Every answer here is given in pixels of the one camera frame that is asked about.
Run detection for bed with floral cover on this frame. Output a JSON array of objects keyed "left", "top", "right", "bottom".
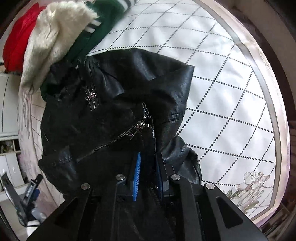
[{"left": 18, "top": 1, "right": 290, "bottom": 225}]

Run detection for black leather jacket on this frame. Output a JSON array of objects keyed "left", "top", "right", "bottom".
[{"left": 38, "top": 48, "right": 202, "bottom": 241}]

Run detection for white diamond pattern sheet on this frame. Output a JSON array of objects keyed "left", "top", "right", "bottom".
[{"left": 91, "top": 1, "right": 285, "bottom": 223}]

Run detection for white fuzzy folded sweater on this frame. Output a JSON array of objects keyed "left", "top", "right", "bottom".
[{"left": 21, "top": 1, "right": 98, "bottom": 94}]

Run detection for white sliding door wardrobe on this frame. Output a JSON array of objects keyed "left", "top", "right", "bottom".
[{"left": 0, "top": 73, "right": 21, "bottom": 141}]

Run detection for red folded quilt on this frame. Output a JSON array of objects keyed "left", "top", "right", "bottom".
[{"left": 3, "top": 3, "right": 46, "bottom": 72}]

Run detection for green striped folded garment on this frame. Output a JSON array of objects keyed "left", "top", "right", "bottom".
[{"left": 40, "top": 0, "right": 139, "bottom": 91}]

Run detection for white drawer shelf unit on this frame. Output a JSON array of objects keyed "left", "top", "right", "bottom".
[{"left": 1, "top": 136, "right": 29, "bottom": 197}]

